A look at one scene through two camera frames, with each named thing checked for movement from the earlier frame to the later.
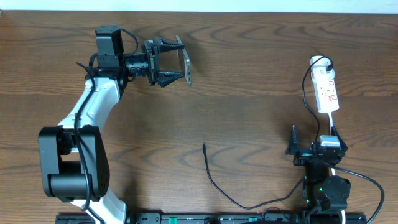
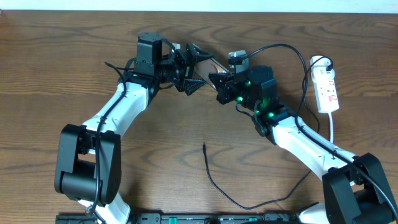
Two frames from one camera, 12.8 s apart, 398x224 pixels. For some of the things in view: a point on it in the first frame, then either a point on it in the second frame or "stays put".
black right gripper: x=293 y=147 → x=222 y=88
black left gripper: x=153 y=65 → x=188 y=67
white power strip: x=325 y=85 stays put
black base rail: x=181 y=218 stays put
